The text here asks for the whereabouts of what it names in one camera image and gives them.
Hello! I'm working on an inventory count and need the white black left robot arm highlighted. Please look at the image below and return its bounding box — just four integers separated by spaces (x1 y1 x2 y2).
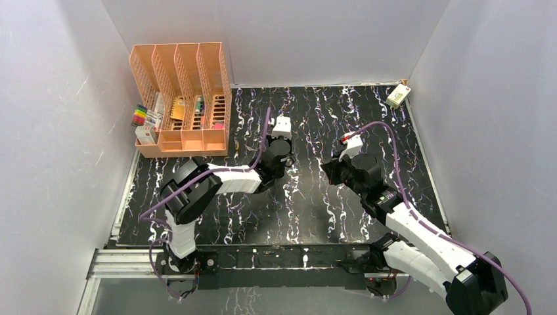
164 136 293 273

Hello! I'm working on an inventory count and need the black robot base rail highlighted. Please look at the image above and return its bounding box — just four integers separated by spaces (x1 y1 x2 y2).
153 243 407 295

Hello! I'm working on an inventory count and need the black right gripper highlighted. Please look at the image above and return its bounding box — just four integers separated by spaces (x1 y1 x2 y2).
322 150 366 198

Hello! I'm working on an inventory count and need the pink plastic file organizer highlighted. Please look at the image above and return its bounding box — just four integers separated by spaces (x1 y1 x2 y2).
129 42 232 158

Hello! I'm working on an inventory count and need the white green small box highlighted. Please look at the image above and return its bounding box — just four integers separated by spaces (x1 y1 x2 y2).
386 83 411 108

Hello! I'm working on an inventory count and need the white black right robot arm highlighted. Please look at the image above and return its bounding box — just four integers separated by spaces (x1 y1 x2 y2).
321 154 508 314

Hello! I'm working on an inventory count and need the colourful marker pen set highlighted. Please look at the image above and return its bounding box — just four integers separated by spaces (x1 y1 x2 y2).
131 104 163 129

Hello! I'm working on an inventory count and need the small white red box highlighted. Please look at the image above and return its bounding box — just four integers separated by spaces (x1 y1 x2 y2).
135 125 158 145

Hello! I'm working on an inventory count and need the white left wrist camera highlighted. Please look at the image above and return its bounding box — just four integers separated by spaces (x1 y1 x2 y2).
269 116 292 140

